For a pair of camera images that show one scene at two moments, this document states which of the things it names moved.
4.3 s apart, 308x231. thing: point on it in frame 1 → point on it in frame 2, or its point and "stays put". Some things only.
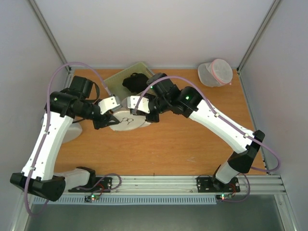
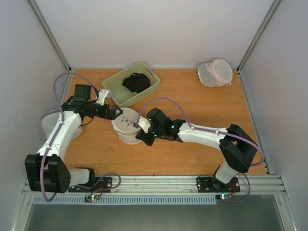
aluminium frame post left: x=44 y=25 stays put
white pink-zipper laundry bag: x=216 y=73 stays put
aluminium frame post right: x=274 y=6 stays put
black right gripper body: x=151 y=113 → x=146 y=135
